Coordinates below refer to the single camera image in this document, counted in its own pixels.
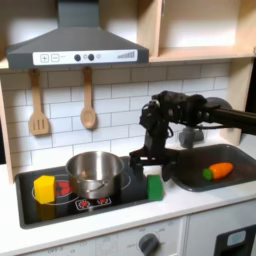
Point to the green block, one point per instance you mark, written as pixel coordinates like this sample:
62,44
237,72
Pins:
155,188

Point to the steel pot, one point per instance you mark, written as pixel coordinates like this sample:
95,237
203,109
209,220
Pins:
95,186

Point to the orange toy carrot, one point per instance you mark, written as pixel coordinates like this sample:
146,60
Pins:
220,170

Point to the dark grey sink basin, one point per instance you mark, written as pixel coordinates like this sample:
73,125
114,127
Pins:
193,176

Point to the dark grey tap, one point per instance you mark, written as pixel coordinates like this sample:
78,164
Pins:
190,137

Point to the wooden spoon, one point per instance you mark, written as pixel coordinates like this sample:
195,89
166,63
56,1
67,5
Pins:
88,117

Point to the grey oven knob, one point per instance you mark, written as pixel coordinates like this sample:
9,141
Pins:
149,245

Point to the white oven front panel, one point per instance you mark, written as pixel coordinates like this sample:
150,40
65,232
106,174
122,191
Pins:
110,243

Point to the black toy stove top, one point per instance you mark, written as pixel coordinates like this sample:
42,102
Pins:
66,213

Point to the black appliance door window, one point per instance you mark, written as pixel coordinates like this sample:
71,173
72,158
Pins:
221,248

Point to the yellow block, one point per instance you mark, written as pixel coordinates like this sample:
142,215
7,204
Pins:
44,190

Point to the wooden slotted spatula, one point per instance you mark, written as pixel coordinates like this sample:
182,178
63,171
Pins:
39,124

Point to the wooden shelf cabinet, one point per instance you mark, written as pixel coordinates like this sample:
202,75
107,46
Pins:
200,53

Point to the grey range hood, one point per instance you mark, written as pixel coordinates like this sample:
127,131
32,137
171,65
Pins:
76,40

